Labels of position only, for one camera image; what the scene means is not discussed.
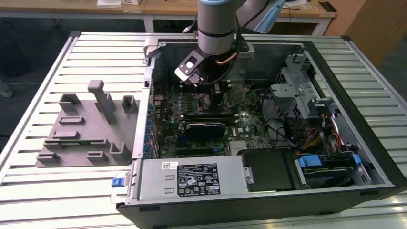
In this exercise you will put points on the silver chipset heatsink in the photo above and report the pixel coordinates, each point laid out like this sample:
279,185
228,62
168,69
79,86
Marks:
238,145

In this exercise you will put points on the small black desk object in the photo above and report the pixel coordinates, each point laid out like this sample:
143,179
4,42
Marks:
328,7

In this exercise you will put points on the white rimmed wrist camera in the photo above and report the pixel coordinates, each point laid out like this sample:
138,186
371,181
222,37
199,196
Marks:
191,64

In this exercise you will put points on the black RAM stick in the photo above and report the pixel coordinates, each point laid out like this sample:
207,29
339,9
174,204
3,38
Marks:
210,121
210,117

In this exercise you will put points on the green RAM stick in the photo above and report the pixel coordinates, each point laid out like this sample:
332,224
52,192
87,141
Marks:
80,142

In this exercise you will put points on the green motherboard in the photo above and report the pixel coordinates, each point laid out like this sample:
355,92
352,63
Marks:
255,119

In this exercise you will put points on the thin metal locking lever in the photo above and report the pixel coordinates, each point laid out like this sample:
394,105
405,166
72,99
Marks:
238,103

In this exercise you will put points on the wooden cabinet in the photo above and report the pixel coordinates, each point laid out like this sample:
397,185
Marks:
375,28

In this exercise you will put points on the black plastic shroud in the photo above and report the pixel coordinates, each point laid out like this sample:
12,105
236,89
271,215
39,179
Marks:
270,169

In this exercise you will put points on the blue case latch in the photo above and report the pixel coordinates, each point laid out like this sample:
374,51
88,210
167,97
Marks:
118,182

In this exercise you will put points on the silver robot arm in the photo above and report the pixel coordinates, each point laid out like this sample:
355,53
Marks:
216,23

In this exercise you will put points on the large white box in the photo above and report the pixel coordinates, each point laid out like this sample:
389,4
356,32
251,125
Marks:
108,3

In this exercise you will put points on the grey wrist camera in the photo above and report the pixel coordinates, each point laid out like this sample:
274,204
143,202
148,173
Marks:
247,51

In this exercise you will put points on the grey parts rack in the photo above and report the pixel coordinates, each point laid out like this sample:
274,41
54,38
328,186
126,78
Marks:
92,133

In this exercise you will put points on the hard disk in blue carrier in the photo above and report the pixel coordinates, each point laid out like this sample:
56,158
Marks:
310,161

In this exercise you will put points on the silver power supply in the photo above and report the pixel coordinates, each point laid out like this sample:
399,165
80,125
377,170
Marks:
152,174

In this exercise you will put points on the black graphics card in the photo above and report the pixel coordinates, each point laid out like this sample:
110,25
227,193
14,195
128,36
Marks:
204,131

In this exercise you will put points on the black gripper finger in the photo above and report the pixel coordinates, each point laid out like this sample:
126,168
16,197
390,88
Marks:
219,102

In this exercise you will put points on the silver metal drive cage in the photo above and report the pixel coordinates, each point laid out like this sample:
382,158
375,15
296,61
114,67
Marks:
299,78

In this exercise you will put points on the black expansion slot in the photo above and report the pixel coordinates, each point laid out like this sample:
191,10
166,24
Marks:
194,150

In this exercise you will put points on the black PC case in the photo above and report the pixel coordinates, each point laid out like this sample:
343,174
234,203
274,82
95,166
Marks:
254,210

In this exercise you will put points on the small white box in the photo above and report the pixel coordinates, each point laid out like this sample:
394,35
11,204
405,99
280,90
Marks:
131,2

